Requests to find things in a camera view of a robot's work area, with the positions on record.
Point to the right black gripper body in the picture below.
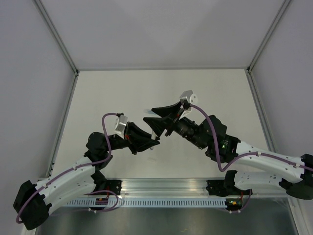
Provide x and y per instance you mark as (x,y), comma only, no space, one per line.
(176,118)

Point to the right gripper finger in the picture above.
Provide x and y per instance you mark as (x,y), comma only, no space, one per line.
(159,125)
(167,110)

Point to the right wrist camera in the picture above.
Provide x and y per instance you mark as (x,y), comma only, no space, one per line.
(189,96)

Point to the light blue highlighter pen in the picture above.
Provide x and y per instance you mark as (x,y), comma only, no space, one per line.
(149,112)

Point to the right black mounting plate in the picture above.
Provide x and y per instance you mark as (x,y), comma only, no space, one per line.
(222,189)

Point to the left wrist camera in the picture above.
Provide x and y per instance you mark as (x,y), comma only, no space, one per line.
(120,125)

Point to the black mounting plate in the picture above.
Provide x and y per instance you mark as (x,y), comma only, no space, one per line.
(110,185)
(222,189)

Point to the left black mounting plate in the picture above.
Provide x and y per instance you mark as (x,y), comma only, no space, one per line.
(110,185)

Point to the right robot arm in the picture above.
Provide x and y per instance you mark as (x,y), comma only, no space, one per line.
(246,166)

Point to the left aluminium frame post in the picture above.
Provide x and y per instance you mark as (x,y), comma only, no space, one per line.
(55,34)

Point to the white slotted cable duct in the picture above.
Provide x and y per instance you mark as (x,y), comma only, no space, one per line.
(97,202)

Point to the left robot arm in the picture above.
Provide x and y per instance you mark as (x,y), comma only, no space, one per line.
(35,202)

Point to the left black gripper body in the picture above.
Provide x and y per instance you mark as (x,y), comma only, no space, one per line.
(134,145)

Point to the right aluminium frame post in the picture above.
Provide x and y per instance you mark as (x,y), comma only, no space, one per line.
(269,33)

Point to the white whiteboard marker pen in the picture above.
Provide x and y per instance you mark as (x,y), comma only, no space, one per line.
(153,137)

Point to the aluminium frame post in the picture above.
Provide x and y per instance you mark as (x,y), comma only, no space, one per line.
(269,33)
(55,34)

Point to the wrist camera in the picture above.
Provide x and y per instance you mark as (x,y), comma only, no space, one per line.
(120,125)
(189,96)

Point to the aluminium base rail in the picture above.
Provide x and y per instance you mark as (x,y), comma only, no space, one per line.
(171,187)

